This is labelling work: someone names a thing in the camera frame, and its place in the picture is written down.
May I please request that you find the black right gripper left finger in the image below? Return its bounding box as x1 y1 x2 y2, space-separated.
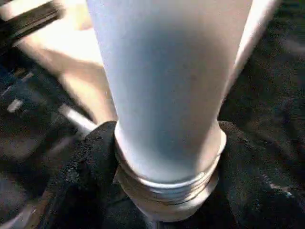
41 122 124 229

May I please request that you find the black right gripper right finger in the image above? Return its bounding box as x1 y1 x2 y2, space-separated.
205 122 305 229

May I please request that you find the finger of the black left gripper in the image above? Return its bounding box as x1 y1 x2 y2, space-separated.
10 50 96 130
0 86 77 160

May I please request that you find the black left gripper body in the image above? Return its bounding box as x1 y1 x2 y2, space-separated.
0 5 63 47

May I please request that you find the white plastic table top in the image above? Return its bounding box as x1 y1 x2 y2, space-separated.
0 0 283 136

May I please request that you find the white plastic table leg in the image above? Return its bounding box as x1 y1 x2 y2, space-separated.
86 0 254 224

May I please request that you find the black mat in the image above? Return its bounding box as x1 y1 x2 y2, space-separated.
0 0 305 229

